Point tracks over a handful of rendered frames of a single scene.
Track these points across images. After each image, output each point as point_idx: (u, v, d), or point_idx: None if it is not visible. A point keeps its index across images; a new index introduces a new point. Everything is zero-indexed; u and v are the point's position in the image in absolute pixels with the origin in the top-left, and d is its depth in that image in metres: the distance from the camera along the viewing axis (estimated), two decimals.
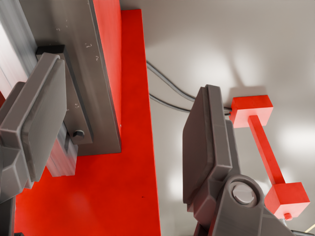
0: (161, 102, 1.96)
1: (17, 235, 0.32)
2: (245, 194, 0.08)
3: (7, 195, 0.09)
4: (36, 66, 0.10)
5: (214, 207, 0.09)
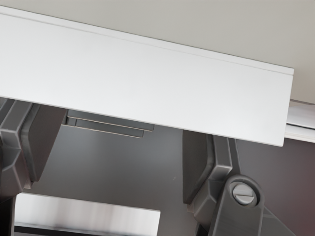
0: None
1: None
2: (245, 194, 0.08)
3: (7, 195, 0.09)
4: None
5: (214, 207, 0.09)
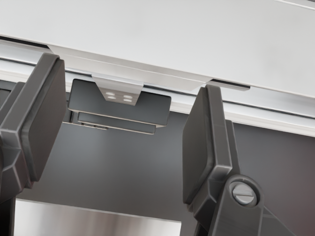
0: None
1: None
2: (245, 194, 0.08)
3: (7, 195, 0.09)
4: (36, 66, 0.10)
5: (214, 207, 0.09)
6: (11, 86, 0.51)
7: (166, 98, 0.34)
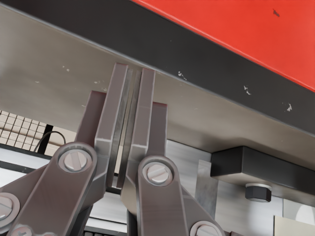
0: None
1: None
2: (160, 173, 0.08)
3: (93, 200, 0.09)
4: (112, 77, 0.10)
5: (131, 188, 0.09)
6: (92, 228, 0.64)
7: None
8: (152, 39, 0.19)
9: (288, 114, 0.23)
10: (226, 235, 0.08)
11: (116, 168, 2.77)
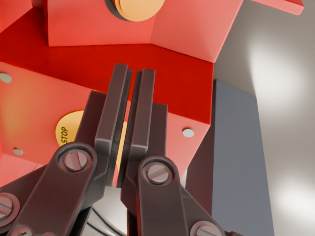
0: (87, 225, 2.10)
1: None
2: (160, 173, 0.08)
3: (93, 200, 0.09)
4: (112, 77, 0.10)
5: (131, 188, 0.09)
6: None
7: None
8: None
9: None
10: (226, 235, 0.08)
11: None
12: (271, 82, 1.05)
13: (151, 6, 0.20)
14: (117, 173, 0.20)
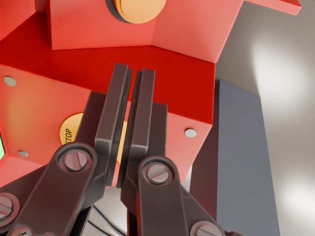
0: (93, 226, 2.11)
1: None
2: (160, 173, 0.08)
3: (93, 200, 0.09)
4: (112, 77, 0.10)
5: (131, 188, 0.09)
6: None
7: None
8: None
9: None
10: (226, 235, 0.08)
11: None
12: (275, 82, 1.05)
13: (152, 8, 0.20)
14: None
